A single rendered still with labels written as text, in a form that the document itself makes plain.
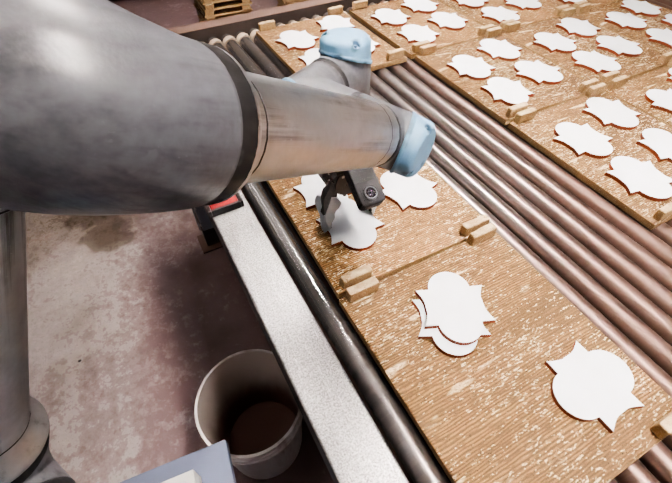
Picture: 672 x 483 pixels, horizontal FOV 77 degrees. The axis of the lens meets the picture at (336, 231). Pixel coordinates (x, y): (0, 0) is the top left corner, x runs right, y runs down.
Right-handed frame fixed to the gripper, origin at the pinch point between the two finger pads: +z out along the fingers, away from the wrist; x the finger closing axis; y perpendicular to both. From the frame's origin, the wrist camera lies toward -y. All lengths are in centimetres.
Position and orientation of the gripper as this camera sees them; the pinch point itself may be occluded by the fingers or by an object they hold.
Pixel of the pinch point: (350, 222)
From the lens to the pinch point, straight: 82.9
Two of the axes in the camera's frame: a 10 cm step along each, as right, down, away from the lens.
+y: -4.6, -6.3, 6.3
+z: 0.2, 7.0, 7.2
